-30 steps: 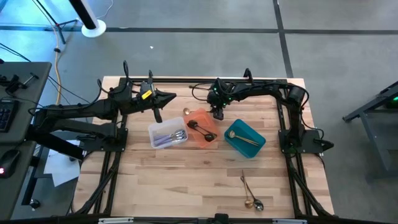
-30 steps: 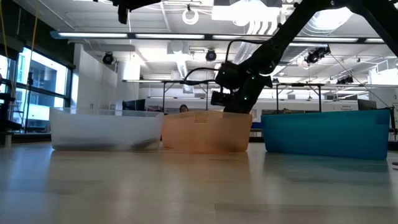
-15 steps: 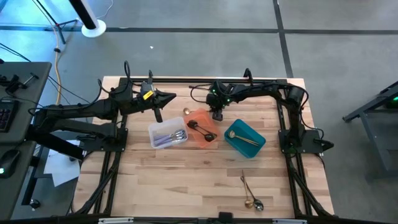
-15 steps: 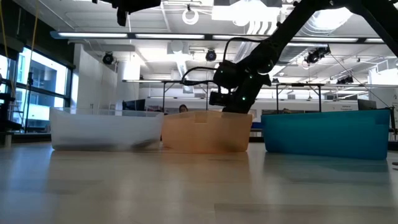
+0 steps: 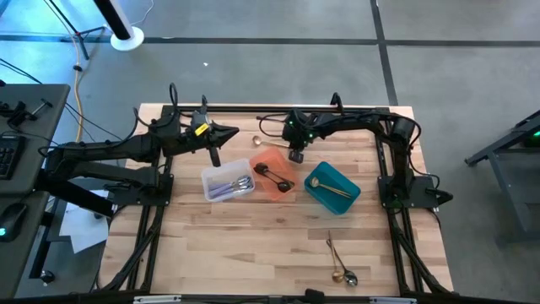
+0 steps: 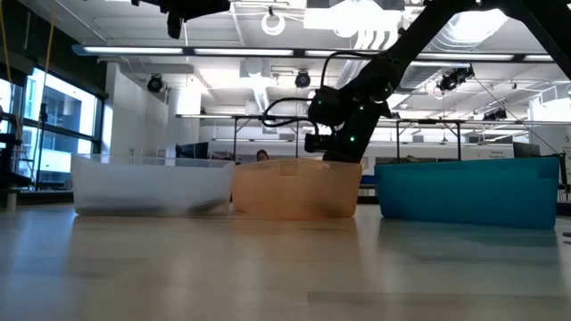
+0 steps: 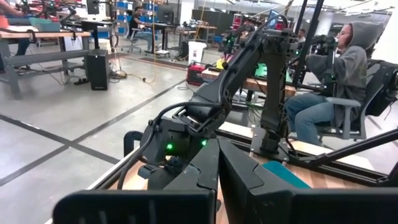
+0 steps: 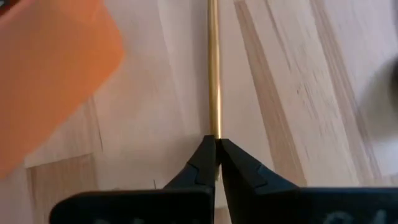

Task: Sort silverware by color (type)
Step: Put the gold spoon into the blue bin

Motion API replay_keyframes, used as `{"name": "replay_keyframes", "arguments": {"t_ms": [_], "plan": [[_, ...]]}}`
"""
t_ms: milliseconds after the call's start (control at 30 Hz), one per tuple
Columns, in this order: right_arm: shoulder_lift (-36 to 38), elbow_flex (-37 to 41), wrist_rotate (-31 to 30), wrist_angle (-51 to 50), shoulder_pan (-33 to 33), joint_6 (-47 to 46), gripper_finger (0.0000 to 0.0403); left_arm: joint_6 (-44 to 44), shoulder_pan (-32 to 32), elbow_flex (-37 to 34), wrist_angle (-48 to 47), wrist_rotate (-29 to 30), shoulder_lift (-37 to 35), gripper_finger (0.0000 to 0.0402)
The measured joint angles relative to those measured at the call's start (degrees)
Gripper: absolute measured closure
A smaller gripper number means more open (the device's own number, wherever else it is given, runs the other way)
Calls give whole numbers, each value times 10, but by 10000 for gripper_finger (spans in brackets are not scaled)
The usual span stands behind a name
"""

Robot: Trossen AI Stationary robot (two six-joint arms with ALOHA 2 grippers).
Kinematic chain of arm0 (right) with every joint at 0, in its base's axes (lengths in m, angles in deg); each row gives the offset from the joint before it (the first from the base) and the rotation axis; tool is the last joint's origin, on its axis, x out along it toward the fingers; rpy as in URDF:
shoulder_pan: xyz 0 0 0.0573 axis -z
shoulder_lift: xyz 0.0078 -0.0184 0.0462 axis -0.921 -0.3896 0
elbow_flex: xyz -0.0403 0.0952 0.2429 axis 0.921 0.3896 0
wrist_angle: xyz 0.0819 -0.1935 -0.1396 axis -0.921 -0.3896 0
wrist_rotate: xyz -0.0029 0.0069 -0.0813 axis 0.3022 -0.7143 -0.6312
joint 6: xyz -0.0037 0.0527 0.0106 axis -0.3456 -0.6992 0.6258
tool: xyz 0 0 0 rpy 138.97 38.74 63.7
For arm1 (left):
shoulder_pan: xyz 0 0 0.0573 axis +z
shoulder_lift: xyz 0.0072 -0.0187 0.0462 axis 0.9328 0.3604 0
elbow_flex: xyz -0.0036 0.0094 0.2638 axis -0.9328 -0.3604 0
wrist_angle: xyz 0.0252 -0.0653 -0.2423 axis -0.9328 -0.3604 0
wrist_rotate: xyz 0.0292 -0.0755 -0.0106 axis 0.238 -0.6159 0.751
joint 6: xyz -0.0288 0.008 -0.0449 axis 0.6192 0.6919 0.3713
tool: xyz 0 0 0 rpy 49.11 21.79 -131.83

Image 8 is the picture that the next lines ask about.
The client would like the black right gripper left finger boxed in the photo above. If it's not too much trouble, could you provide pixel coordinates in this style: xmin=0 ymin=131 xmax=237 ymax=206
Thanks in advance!
xmin=49 ymin=135 xmax=217 ymax=224

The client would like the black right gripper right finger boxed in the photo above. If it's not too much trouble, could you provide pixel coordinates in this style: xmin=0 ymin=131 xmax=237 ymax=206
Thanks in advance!
xmin=221 ymin=138 xmax=398 ymax=224

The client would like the gold spoon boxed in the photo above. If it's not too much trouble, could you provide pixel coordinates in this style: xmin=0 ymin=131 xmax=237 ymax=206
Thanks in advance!
xmin=207 ymin=0 xmax=223 ymax=183

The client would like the orange plastic bin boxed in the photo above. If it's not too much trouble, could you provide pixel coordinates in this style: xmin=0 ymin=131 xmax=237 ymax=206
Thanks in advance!
xmin=0 ymin=0 xmax=126 ymax=180

